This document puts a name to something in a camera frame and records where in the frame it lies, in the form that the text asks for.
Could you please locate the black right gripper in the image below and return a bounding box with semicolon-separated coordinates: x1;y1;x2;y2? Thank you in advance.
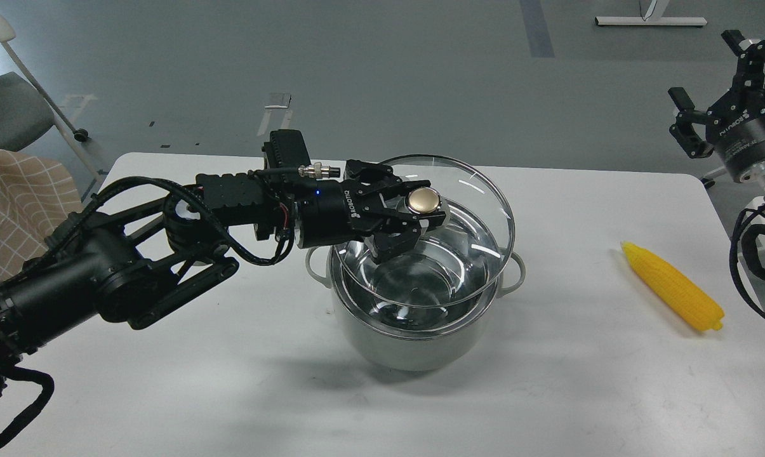
669;30;765;184

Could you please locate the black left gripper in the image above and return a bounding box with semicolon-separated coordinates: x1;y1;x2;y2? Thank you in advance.
295;159;447;264

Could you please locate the glass lid with gold knob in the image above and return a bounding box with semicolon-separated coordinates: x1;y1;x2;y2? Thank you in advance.
331;154;526;308

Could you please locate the yellow corn cob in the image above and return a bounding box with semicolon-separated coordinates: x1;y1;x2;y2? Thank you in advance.
620;242;725;332

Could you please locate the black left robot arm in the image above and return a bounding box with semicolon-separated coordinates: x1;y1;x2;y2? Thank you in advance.
0;129;447;449

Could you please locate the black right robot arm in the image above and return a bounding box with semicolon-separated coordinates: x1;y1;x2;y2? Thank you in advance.
669;29;765;319

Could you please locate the grey pot with steel rim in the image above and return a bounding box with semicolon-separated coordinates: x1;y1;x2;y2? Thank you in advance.
305;246;524;371

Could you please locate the white table leg base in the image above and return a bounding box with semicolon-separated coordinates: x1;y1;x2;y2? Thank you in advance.
594;1;708;28

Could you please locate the white tape mark on floor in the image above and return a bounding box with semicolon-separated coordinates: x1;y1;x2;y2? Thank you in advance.
256;91;293;138

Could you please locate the beige checked cloth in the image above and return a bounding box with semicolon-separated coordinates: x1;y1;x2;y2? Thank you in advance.
0;149;83;281

